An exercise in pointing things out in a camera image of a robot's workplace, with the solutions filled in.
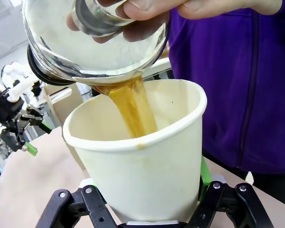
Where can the white paper cup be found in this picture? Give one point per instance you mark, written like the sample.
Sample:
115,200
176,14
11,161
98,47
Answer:
145,175

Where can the brown cardboard cup carrier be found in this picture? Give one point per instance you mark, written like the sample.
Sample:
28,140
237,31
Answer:
66,104

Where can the clear glass pitcher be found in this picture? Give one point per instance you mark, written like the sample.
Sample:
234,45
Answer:
61,42

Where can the person in purple shirt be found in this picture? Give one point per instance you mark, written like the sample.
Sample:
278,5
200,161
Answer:
273,185

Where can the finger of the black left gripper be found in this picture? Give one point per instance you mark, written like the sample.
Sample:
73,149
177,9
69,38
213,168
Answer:
35,116
16,137

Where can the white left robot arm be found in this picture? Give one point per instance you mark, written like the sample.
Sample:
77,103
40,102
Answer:
20,89

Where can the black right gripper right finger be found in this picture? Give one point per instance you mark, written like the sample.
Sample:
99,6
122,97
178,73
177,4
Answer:
228,206

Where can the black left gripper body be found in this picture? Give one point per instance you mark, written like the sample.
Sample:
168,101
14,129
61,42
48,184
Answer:
7,108

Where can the person in purple jacket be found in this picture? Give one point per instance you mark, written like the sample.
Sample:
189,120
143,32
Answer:
240,95

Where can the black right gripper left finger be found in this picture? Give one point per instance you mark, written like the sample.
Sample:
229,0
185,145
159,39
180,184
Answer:
92,209

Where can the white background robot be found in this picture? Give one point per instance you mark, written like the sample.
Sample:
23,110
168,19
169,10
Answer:
13,70

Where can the amber tea liquid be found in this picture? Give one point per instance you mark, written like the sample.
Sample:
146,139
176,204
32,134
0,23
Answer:
135,111

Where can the person's bare hand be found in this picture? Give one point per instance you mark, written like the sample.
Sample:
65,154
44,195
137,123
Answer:
216,8

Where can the white background desk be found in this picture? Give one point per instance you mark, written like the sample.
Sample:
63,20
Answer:
158,65

